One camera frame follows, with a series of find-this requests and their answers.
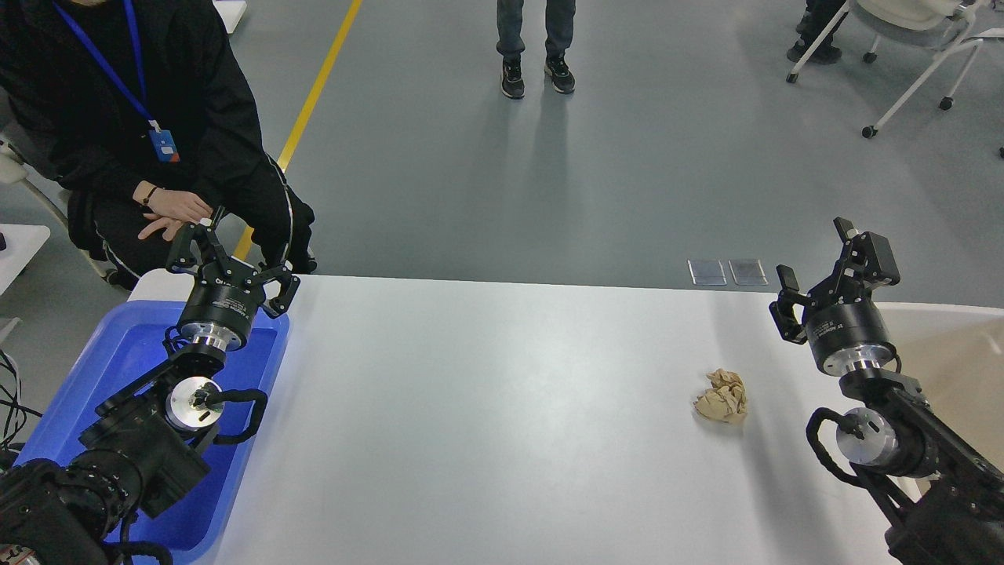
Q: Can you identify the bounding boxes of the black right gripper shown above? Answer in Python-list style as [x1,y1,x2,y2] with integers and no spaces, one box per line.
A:
[769,217,901,377]

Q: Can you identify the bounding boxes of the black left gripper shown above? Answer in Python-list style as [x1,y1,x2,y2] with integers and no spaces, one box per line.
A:
[166,207,301,352]

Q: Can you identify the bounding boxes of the brown paper ball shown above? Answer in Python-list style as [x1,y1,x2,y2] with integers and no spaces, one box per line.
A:
[693,368,748,425]

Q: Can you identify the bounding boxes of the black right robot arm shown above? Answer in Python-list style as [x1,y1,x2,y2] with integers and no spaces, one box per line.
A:
[769,217,1003,564]

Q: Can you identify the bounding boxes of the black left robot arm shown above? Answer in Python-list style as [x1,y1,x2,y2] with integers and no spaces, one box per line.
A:
[1,212,300,564]

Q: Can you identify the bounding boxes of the right metal floor plate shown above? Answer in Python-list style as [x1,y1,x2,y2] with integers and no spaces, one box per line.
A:
[728,260,769,286]

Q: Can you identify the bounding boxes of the metal floor plate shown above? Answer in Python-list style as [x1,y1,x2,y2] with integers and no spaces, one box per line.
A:
[687,260,728,286]
[728,260,769,286]

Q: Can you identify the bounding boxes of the left metal floor plate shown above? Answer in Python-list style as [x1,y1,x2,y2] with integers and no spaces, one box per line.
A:
[687,260,728,286]

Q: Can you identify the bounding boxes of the blue plastic bin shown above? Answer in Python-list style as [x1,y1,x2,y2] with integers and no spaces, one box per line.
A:
[17,300,290,564]

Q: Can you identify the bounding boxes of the white plastic bin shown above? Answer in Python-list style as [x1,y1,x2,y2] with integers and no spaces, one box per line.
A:
[879,303,1003,468]

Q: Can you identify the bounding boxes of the person in black clothes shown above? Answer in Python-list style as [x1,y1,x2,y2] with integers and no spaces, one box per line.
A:
[2,1,317,289]

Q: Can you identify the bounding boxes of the white side table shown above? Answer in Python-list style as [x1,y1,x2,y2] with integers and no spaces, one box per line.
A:
[1,223,51,294]

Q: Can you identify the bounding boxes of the white flat board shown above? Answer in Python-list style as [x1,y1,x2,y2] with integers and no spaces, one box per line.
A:
[212,0,247,35]

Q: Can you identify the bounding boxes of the person's dark feet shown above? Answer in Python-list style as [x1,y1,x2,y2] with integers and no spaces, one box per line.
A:
[786,1,846,65]

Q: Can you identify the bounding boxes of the white rolling chair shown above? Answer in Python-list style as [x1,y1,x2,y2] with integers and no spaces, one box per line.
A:
[786,0,1004,140]

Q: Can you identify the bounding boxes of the standing person in jeans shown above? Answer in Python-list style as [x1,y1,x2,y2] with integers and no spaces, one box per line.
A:
[496,0,577,100]

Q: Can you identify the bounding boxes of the black cables bundle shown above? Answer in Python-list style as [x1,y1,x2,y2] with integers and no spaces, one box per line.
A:
[0,349,44,452]

